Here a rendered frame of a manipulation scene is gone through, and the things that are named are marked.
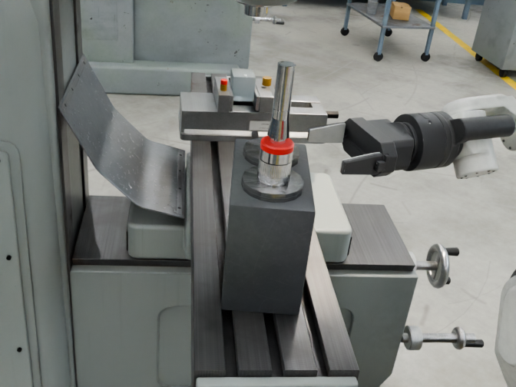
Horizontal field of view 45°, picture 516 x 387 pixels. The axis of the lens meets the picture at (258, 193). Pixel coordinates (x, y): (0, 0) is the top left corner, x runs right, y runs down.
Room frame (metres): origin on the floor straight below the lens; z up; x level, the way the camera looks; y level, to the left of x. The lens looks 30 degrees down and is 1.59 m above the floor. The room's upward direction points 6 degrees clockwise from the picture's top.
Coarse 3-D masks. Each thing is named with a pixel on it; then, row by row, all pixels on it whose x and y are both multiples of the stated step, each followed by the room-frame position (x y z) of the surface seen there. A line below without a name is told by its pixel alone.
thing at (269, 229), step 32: (256, 160) 0.86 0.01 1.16; (256, 192) 0.76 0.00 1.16; (288, 192) 0.77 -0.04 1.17; (256, 224) 0.74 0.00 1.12; (288, 224) 0.74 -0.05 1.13; (256, 256) 0.74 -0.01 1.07; (288, 256) 0.74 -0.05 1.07; (224, 288) 0.74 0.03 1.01; (256, 288) 0.74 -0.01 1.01; (288, 288) 0.74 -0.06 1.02
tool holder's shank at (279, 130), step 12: (276, 72) 0.80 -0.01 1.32; (288, 72) 0.79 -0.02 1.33; (276, 84) 0.79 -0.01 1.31; (288, 84) 0.79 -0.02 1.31; (276, 96) 0.79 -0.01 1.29; (288, 96) 0.79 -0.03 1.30; (276, 108) 0.79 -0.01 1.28; (288, 108) 0.79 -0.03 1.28; (276, 120) 0.79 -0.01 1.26; (288, 120) 0.80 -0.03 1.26; (276, 132) 0.79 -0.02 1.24; (288, 132) 0.79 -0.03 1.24
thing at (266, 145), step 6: (264, 138) 0.80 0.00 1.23; (288, 138) 0.81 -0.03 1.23; (264, 144) 0.79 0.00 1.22; (270, 144) 0.79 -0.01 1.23; (276, 144) 0.79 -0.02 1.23; (282, 144) 0.79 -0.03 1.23; (288, 144) 0.79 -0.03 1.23; (264, 150) 0.78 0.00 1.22; (270, 150) 0.78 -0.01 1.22; (276, 150) 0.78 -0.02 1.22; (282, 150) 0.78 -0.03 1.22; (288, 150) 0.78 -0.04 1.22
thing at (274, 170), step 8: (264, 152) 0.78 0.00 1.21; (264, 160) 0.78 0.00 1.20; (272, 160) 0.78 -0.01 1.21; (280, 160) 0.78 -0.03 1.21; (288, 160) 0.78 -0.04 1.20; (264, 168) 0.78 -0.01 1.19; (272, 168) 0.78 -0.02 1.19; (280, 168) 0.78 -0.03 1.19; (288, 168) 0.79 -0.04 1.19; (264, 176) 0.78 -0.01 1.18; (272, 176) 0.78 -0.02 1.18; (280, 176) 0.78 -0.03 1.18; (288, 176) 0.79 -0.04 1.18; (272, 184) 0.78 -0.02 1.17; (280, 184) 0.78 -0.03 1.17
